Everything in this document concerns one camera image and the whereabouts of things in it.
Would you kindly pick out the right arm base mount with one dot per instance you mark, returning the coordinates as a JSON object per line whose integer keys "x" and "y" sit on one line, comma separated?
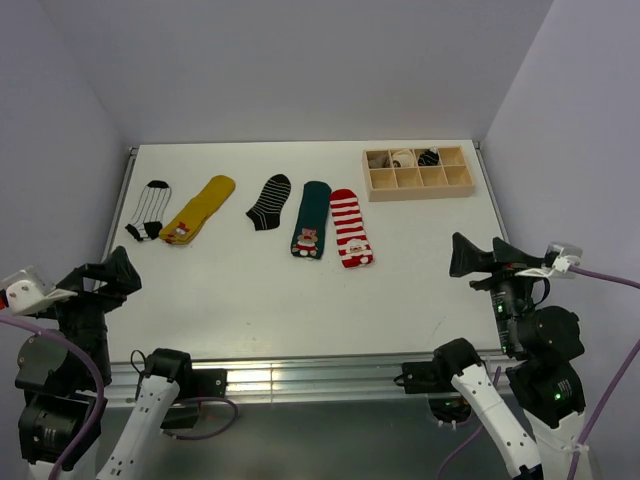
{"x": 445, "y": 404}

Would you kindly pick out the aluminium front rail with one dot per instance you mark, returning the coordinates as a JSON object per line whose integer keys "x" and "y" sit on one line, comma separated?
{"x": 307, "y": 380}

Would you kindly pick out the red white santa sock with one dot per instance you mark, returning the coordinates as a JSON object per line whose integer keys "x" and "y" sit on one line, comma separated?
{"x": 354, "y": 248}

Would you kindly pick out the black white striped ankle sock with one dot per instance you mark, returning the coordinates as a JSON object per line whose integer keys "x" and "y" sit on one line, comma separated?
{"x": 265, "y": 214}

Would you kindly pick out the mustard yellow sock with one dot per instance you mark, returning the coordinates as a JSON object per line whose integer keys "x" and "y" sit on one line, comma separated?
{"x": 189, "y": 221}

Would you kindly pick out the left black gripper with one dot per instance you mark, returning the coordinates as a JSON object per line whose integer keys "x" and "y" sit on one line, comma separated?
{"x": 116, "y": 270}

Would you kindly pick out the cream rolled sock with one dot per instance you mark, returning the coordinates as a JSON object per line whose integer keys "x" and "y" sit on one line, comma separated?
{"x": 403, "y": 158}

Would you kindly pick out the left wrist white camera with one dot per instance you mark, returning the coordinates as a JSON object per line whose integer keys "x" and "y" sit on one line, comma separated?
{"x": 29, "y": 292}

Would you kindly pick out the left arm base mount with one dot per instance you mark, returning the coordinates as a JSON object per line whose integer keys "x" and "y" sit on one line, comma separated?
{"x": 203, "y": 383}

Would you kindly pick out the wrist white camera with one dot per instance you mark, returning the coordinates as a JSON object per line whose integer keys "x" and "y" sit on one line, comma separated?
{"x": 29, "y": 292}
{"x": 558, "y": 260}

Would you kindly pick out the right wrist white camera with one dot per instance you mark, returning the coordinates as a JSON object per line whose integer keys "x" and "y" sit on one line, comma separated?
{"x": 558, "y": 260}

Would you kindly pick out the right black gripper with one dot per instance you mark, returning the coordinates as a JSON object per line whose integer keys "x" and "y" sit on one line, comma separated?
{"x": 465, "y": 256}

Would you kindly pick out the beige rolled sock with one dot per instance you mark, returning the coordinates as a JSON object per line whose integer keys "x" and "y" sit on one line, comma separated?
{"x": 378, "y": 160}

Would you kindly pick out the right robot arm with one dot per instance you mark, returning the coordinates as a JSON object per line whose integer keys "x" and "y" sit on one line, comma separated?
{"x": 544, "y": 341}

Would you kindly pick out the black rolled sock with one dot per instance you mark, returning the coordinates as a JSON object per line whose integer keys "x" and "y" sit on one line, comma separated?
{"x": 428, "y": 157}

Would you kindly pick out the dark green reindeer sock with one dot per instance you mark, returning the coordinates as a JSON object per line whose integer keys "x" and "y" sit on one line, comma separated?
{"x": 310, "y": 230}

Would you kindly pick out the wooden compartment box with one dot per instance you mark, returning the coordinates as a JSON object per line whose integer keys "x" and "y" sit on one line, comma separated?
{"x": 451, "y": 179}

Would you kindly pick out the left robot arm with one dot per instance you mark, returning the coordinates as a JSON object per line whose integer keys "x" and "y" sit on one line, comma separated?
{"x": 63, "y": 372}

